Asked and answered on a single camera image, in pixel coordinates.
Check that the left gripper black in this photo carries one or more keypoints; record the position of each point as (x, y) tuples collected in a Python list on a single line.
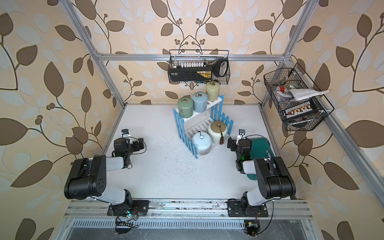
[(137, 144)]

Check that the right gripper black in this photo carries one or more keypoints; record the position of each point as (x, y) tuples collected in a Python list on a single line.
[(233, 144)]

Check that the blue white wooden shelf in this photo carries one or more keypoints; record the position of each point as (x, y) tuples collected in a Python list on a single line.
[(217, 114)]

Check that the blue tea canister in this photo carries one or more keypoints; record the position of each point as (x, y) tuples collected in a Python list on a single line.
[(200, 102)]

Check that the yellow-green tea canister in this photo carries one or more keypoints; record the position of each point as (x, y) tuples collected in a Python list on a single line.
[(212, 90)]

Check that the green tea canister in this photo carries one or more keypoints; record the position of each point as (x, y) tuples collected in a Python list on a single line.
[(185, 107)]

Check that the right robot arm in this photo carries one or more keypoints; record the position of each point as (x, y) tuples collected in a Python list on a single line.
[(272, 176)]

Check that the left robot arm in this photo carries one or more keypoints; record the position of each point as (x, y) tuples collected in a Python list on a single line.
[(88, 179)]

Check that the cream jar with tassel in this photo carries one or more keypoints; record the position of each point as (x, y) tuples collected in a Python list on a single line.
[(218, 131)]

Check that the white-blue ceramic jar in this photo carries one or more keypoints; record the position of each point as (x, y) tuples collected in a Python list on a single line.
[(203, 142)]

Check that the paint tube set box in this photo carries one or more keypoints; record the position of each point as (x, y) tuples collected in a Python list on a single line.
[(300, 110)]

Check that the white folded paper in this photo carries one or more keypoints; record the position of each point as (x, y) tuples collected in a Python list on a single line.
[(303, 94)]

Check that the black yellow tool box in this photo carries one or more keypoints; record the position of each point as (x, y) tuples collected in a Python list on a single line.
[(196, 74)]

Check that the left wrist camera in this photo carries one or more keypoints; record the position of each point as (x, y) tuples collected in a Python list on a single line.
[(126, 133)]

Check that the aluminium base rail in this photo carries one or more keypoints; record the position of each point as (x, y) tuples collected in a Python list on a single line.
[(219, 209)]

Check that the black wire basket right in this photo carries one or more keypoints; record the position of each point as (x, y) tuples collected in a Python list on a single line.
[(280, 81)]

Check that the black wire basket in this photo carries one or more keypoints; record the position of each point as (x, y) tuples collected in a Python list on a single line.
[(280, 81), (217, 59)]

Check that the black wire basket back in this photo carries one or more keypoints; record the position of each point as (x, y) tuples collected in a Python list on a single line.
[(217, 59)]

